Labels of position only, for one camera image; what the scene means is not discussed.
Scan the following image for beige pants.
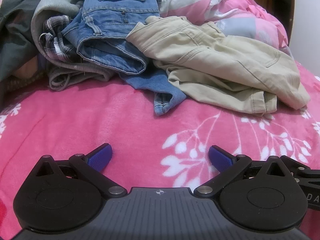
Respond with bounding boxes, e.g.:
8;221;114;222
126;16;311;117

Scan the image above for peach cloth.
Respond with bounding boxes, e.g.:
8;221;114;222
14;61;43;79

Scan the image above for beige knitted cloth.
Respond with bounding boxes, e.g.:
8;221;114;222
0;74;49;92

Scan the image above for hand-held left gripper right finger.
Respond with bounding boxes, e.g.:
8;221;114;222
193;144;294;200

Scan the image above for pink and grey duvet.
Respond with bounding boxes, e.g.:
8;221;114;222
140;0;293;55

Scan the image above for grey hoodie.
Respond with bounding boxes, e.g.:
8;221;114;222
31;0;121;91

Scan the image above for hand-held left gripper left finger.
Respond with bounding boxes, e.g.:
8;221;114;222
32;143;128;201

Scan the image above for dark grey jacket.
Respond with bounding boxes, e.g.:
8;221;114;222
0;0;48;81

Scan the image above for blue denim jeans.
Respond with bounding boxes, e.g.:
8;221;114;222
61;0;187;116

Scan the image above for plaid shirt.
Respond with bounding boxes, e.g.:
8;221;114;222
39;0;162;63

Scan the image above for pink floral blanket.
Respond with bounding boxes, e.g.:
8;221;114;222
0;47;320;233

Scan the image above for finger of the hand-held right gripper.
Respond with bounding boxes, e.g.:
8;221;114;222
280;155;320;180

